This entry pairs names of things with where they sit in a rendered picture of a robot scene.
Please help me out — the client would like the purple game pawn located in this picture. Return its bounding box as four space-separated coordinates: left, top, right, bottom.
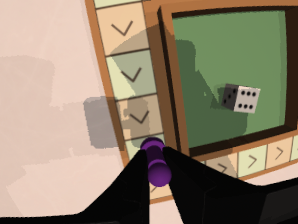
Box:
140 137 172 186

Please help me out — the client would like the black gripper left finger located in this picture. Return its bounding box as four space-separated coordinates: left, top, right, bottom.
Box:
0 149 150 224

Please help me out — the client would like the board game with green dice tray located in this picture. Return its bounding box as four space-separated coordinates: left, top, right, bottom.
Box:
93 0 298 179

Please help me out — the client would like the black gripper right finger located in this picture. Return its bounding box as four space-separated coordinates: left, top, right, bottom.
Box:
162 147 298 224

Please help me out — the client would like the white die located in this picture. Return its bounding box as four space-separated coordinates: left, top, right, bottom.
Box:
221 84 259 113

